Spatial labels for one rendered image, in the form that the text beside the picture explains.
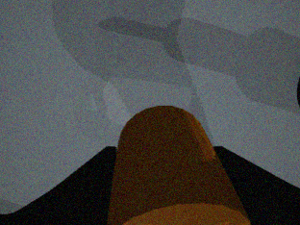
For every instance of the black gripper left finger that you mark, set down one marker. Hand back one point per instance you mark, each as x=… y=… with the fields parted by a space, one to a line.
x=81 y=199

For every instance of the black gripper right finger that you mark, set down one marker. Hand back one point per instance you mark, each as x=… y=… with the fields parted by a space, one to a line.
x=266 y=198

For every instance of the orange cylinder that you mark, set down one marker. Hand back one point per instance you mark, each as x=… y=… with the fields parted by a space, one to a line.
x=168 y=173

